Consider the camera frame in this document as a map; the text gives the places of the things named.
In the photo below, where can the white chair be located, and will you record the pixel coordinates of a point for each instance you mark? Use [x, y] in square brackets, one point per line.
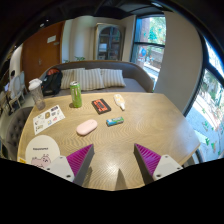
[14, 89]

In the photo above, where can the grey tufted chair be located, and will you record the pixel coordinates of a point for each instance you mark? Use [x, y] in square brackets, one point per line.
[14, 131]

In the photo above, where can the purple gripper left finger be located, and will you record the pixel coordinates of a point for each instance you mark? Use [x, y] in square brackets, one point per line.
[74, 167]

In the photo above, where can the green drink can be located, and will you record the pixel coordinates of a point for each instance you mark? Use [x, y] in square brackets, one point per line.
[75, 90]

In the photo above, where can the brown wooden door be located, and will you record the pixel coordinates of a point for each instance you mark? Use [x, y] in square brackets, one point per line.
[41, 51]

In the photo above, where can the wooden glass cabinet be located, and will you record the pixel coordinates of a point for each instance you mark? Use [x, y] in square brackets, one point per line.
[109, 39]

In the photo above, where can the green candy pack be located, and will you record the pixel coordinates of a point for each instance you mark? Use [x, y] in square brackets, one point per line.
[114, 121]

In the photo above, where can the striped right pillow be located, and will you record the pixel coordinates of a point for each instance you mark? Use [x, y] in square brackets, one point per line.
[112, 78]

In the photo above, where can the striped left pillow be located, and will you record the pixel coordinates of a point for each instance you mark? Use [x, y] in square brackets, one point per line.
[70, 75]

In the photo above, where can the striped pillow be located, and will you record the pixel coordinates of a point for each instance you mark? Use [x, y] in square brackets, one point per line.
[89, 79]
[70, 75]
[112, 78]

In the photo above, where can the striped middle pillow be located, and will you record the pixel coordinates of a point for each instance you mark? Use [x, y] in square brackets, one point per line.
[89, 79]

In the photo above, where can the white yellow squeeze bottle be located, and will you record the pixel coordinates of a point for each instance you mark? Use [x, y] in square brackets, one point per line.
[119, 101]

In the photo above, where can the clear shaker bottle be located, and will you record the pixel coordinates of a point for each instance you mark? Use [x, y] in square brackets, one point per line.
[36, 92]

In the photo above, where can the pink computer mouse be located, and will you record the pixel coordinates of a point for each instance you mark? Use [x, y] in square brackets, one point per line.
[86, 127]

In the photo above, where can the white sticker sheet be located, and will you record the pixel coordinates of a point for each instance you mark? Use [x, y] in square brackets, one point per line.
[47, 118]

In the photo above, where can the grey sofa bench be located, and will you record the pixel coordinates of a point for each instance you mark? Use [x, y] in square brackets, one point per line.
[135, 78]

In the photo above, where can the black orange backpack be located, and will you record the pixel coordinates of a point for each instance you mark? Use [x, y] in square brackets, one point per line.
[51, 84]

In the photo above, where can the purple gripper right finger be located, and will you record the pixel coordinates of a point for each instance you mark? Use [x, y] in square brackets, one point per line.
[152, 165]

